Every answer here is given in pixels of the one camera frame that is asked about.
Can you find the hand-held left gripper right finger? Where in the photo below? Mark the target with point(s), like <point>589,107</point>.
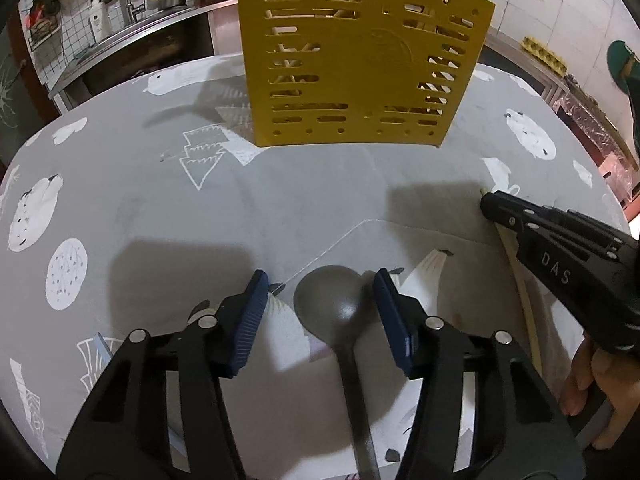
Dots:
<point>395,320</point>

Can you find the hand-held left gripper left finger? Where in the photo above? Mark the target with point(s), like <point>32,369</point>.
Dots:
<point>247,325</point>

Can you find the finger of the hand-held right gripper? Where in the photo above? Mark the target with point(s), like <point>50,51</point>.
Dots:
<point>520,215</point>

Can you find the dark grey spoon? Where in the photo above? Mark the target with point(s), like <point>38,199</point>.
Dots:
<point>330,300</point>

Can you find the wooden chopstick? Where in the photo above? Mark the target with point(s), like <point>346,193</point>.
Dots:
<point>526,302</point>

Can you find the yellow slotted utensil holder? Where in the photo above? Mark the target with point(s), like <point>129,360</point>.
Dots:
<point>360,60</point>

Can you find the person's right hand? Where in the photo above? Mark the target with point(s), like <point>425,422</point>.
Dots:
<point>622,385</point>

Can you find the plastic covered side table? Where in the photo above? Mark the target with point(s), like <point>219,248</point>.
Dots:
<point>600,130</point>

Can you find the grey polar bear tablecloth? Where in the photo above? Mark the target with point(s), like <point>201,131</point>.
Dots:
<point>175,220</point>

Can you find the yellow egg tray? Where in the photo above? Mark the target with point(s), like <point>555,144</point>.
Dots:
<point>544,52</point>

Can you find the steel sink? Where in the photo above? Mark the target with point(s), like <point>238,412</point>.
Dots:
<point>150,40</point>

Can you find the white soap bottle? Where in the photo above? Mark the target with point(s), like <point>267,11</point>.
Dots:
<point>98,22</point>

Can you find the red and black hanging item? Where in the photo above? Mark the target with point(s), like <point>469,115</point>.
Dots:
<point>42,17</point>

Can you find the round green wall board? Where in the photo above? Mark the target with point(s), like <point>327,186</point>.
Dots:
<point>625,67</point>

